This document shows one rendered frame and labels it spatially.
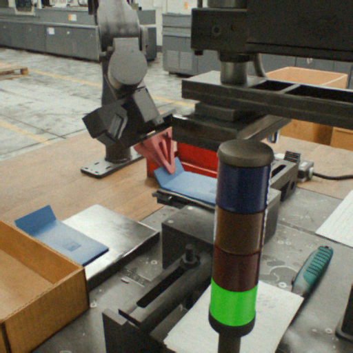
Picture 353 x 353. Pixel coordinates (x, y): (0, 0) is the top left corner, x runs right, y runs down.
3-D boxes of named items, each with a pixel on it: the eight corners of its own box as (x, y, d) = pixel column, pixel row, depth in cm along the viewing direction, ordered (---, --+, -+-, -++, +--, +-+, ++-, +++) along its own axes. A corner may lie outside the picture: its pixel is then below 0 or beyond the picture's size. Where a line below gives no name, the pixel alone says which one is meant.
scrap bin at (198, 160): (177, 160, 100) (177, 137, 98) (267, 187, 86) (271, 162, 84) (146, 176, 92) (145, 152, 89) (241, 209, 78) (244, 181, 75)
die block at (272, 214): (227, 215, 76) (229, 180, 72) (276, 233, 70) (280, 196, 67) (161, 268, 61) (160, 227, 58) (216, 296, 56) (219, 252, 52)
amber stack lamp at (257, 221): (229, 220, 32) (232, 185, 31) (271, 236, 30) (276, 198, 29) (203, 242, 30) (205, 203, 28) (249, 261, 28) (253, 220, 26)
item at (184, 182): (176, 171, 73) (176, 156, 72) (252, 191, 65) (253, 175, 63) (153, 186, 68) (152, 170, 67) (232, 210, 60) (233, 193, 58)
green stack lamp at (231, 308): (224, 287, 35) (226, 257, 34) (263, 305, 33) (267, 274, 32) (200, 311, 33) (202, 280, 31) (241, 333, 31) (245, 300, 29)
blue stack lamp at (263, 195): (232, 183, 31) (234, 143, 29) (276, 196, 29) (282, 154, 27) (205, 201, 28) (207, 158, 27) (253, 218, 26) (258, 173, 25)
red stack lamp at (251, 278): (226, 255, 34) (229, 223, 32) (267, 272, 32) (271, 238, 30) (202, 278, 31) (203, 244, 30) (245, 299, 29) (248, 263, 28)
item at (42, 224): (50, 217, 71) (48, 203, 70) (109, 249, 62) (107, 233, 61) (16, 234, 66) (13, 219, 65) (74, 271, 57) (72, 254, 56)
